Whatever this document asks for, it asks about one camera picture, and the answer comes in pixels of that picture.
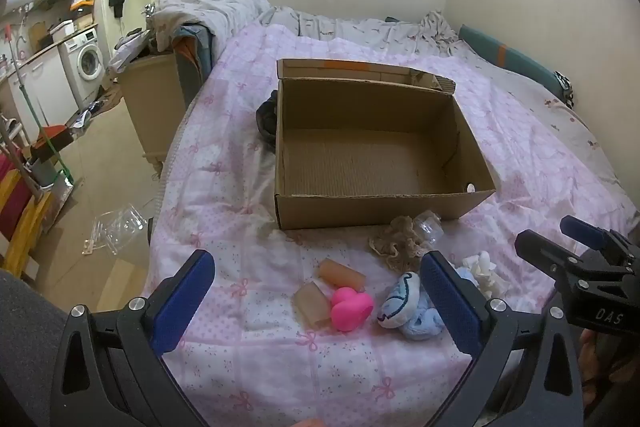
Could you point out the blue and orange clothes pile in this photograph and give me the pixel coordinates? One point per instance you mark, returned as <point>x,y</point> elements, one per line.
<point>195,52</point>

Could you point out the white washing machine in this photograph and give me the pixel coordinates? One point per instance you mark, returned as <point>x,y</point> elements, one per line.
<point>86,59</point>

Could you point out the peach cylinder sponge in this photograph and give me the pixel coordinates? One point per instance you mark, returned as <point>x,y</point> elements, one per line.
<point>341,275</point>

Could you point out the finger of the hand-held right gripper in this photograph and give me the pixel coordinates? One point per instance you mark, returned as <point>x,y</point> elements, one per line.
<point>542,252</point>
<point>582,228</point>

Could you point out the grey-white patterned duvet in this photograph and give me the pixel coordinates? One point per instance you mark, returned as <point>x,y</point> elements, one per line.
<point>320,19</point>

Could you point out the beige bedside cabinet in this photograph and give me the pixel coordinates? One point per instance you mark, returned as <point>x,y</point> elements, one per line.
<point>150,107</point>

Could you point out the beige lace cloth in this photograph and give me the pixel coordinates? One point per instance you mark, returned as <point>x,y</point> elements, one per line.
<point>397,242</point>

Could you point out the clear plastic packaging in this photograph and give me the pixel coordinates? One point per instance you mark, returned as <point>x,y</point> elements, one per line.
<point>117,227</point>

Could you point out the dark grey cloth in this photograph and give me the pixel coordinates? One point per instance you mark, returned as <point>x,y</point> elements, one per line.
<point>266,119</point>

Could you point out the clear plastic cup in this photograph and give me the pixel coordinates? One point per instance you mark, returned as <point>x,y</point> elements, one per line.
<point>431,228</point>

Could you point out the red and yellow stand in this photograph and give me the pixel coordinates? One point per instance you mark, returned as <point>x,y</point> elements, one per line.
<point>17,207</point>

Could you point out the grey clothing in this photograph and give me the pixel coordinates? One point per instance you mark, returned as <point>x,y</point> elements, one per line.
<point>25,337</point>

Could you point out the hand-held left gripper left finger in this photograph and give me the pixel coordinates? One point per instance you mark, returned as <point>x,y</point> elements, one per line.
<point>182,302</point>

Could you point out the teal pillow with orange stripe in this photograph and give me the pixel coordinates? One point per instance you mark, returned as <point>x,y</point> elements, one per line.
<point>515,57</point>

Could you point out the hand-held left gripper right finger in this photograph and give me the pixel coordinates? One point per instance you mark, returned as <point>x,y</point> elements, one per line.
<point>450,307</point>

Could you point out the brown cardboard box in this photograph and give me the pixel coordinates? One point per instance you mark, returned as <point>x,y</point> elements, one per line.
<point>370,147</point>

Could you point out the light blue fluffy towel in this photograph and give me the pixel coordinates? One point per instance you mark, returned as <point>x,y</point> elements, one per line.
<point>425,318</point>

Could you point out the person's right hand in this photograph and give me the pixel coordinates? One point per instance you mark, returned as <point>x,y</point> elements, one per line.
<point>607,357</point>

